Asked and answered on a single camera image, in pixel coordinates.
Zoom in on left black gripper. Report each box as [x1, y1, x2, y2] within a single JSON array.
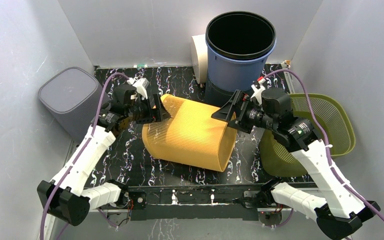
[[127, 95, 172, 125]]

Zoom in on orange mesh waste basket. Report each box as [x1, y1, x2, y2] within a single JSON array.
[[141, 94, 237, 172]]

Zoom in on grey mesh waste basket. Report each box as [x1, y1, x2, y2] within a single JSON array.
[[38, 67, 103, 144]]

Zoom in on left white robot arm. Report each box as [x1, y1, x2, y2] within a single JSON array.
[[37, 84, 171, 226]]

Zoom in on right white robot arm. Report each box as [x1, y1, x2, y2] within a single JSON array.
[[212, 88, 380, 240]]

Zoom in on blue plastic bin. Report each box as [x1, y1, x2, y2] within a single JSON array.
[[202, 11, 278, 109]]

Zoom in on white curved plastic object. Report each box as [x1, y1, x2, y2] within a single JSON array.
[[190, 34, 208, 84]]

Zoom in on olive green mesh basket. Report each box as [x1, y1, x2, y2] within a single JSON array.
[[259, 93, 357, 178]]

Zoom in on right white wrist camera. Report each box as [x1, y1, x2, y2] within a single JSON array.
[[251, 76, 266, 106]]

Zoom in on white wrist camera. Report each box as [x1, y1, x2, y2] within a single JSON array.
[[251, 76, 266, 106], [126, 77, 150, 100]]

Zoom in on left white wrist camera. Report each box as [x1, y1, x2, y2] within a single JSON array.
[[126, 77, 150, 100]]

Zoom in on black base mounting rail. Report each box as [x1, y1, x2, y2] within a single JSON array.
[[128, 184, 279, 221]]

